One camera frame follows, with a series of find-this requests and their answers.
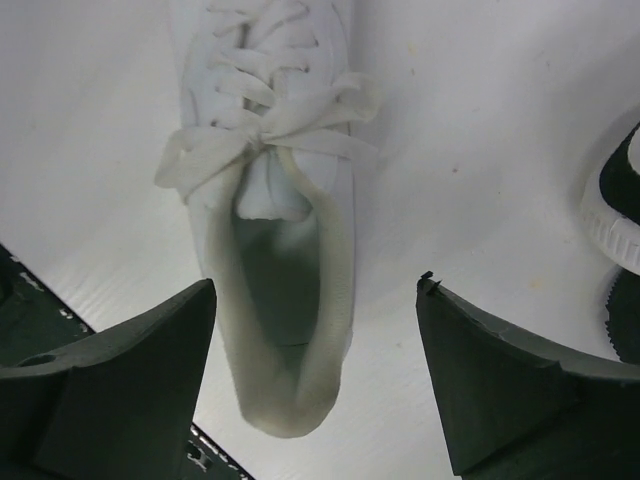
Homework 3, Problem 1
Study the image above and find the black white canvas sneaker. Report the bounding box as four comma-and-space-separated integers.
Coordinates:
580, 126, 639, 274

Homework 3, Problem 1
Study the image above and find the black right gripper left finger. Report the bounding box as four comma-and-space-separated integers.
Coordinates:
1, 280, 216, 479

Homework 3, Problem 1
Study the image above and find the white leather sneaker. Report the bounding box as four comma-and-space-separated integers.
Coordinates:
155, 1, 381, 438

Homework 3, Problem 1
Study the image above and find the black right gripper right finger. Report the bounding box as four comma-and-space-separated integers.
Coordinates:
416, 273, 639, 479

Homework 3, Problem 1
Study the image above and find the white plastic shoe cabinet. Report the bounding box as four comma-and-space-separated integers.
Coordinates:
1, 248, 95, 367

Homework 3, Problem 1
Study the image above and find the black slip-on shoe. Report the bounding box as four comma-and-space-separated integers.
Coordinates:
605, 269, 639, 365

